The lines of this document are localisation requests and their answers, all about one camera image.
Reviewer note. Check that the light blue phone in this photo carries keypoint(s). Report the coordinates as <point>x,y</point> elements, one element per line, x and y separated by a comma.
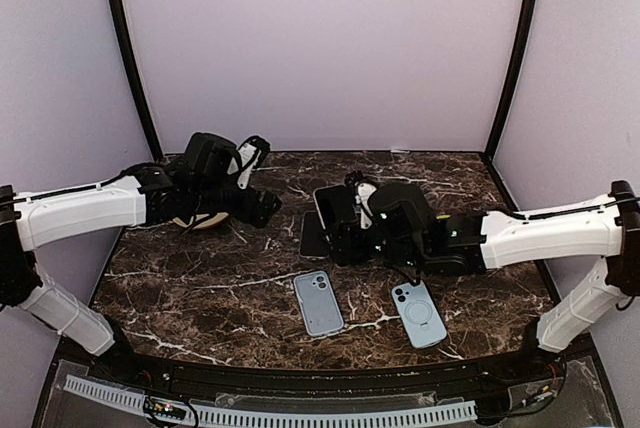
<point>419,315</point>

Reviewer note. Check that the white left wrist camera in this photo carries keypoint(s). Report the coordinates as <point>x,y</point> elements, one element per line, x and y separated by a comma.
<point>249,156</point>

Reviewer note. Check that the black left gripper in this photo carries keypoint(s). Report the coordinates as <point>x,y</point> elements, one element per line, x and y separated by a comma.
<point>265,210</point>

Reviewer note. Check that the black front table rail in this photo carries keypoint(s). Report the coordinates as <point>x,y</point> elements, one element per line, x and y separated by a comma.
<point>361,360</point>

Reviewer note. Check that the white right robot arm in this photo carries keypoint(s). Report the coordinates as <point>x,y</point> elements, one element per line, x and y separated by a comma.
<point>606,227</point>

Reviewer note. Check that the black left frame post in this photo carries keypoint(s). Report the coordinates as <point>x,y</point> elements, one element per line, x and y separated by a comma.
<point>128,57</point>

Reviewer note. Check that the beige ceramic plate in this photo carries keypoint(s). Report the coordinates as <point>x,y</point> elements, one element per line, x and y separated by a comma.
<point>202,221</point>

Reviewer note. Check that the black frame post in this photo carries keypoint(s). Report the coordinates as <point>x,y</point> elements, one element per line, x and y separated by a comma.
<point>128,57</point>
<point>516,59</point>

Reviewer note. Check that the grey-blue phone case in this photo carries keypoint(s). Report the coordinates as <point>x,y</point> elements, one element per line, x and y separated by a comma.
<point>318,305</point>

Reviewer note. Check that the white slotted cable duct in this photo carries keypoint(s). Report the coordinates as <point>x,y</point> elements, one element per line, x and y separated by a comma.
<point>253,411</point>

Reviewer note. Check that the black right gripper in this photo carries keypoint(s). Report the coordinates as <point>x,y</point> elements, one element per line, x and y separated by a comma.
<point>345,238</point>

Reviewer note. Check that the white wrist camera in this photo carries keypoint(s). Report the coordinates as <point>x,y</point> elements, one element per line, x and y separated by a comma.
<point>361,188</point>
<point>249,156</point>

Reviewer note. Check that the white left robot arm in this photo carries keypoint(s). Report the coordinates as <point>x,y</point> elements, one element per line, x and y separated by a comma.
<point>210,177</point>

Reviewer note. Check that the black right frame post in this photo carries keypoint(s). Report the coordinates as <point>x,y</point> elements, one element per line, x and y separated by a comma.
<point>516,59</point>

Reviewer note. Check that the purple-edged black phone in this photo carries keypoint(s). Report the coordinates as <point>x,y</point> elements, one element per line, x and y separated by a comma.
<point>312,243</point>

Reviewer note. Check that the white-backed phone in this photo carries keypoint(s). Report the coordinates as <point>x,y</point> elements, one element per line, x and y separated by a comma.
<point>334,205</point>

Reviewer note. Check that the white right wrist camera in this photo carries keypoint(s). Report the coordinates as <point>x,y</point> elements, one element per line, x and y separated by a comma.
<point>361,188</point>

